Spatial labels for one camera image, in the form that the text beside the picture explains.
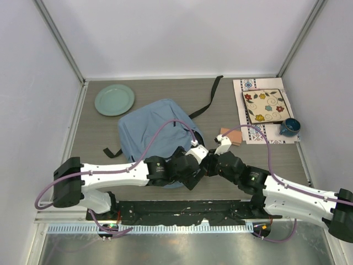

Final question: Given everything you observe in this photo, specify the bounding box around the light blue backpack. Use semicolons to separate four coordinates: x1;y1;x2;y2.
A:
103;75;224;189

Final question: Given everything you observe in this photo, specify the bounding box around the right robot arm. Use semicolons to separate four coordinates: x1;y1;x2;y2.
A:
202;150;352;243

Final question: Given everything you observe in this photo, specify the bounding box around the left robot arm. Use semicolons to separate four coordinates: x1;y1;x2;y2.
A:
54;145;208;220

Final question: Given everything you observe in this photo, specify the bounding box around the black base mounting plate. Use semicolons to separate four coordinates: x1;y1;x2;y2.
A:
95;200;270;226

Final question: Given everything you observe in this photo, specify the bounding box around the floral square plate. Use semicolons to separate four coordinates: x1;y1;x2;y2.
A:
242;89;291;124

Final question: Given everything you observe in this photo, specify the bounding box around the dark blue mug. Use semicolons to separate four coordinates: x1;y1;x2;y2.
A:
279;118;301;137

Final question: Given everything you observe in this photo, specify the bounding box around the teal round plate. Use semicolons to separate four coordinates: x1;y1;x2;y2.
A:
94;84;135;116

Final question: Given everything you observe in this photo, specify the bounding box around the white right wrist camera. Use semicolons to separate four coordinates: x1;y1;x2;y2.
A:
215;134;232;155

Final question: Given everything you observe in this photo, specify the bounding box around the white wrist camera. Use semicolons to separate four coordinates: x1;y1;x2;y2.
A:
185;140;208;164
215;134;232;155

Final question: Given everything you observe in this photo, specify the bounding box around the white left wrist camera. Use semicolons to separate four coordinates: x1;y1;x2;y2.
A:
185;140;208;164

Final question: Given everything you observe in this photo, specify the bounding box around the slotted cable duct rail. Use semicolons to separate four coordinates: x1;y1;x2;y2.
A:
46;222;254;235

